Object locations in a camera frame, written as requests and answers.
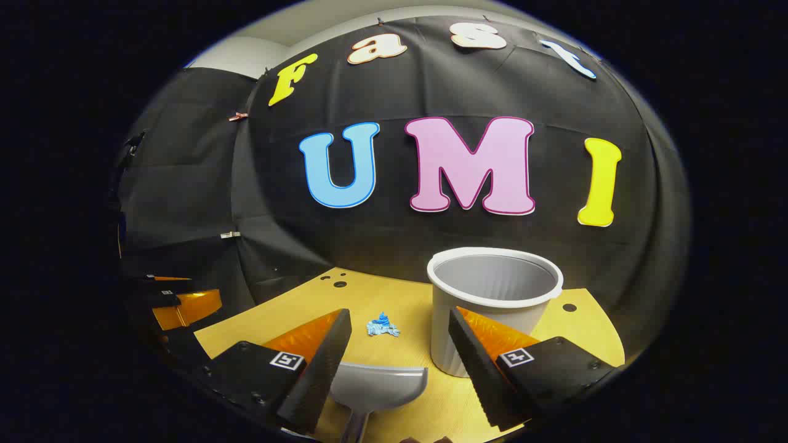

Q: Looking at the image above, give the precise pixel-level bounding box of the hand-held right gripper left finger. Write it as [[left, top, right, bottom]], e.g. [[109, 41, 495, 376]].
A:
[[196, 309, 353, 435]]

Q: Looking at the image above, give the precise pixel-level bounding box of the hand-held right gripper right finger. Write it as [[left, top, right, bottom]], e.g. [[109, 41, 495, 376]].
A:
[[448, 306, 617, 433]]

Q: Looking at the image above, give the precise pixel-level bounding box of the blue paper trash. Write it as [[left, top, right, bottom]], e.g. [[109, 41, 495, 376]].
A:
[[367, 311, 401, 338]]

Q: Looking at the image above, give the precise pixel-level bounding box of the white ribbed garbage bin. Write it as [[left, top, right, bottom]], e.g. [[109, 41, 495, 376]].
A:
[[427, 247, 564, 378]]

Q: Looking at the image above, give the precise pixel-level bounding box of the wooden desktop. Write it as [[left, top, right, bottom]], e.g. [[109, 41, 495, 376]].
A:
[[194, 266, 625, 443]]

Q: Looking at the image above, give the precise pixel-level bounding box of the black backdrop cloth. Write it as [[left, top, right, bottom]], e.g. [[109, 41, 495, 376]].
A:
[[114, 15, 690, 370]]

